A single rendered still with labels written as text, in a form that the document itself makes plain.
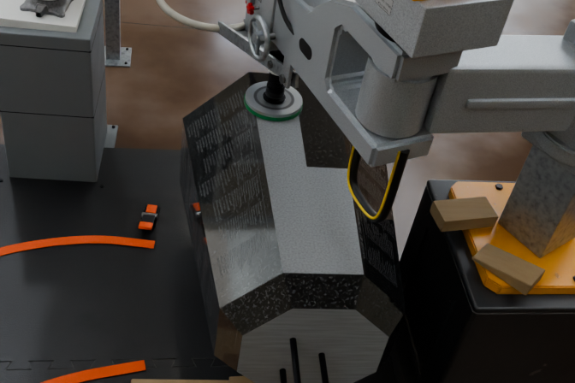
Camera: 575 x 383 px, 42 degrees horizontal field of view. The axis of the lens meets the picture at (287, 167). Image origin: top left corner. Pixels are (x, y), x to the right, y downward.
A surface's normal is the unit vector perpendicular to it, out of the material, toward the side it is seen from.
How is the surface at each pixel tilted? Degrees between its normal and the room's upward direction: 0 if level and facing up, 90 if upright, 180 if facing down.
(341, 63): 90
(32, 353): 0
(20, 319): 0
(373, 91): 90
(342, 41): 90
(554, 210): 90
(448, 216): 0
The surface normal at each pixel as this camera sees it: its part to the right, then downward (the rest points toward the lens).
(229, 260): -0.60, -0.54
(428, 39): 0.42, 0.64
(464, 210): 0.14, -0.75
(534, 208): -0.80, 0.31
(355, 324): 0.08, 0.66
